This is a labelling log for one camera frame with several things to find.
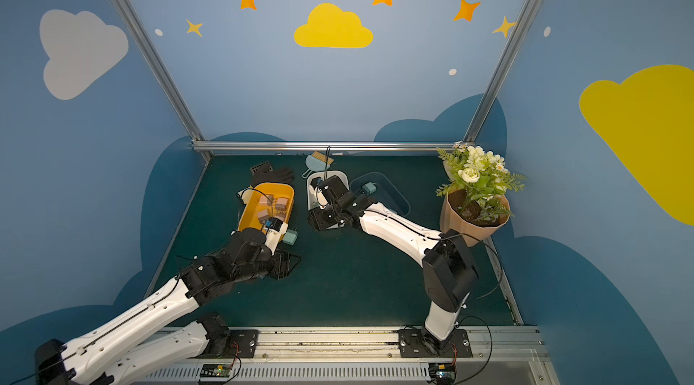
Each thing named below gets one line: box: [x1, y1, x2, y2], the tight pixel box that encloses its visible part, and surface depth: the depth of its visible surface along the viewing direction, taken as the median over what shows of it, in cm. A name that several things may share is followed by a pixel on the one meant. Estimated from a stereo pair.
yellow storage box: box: [237, 182, 296, 231], surface depth 104 cm
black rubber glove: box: [250, 160, 295, 188], surface depth 117 cm
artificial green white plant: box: [435, 140, 526, 223], surface depth 79 cm
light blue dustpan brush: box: [301, 150, 335, 179], surface depth 122 cm
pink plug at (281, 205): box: [276, 197, 289, 214], surface depth 105 cm
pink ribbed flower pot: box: [439, 188, 511, 248], surface depth 86 cm
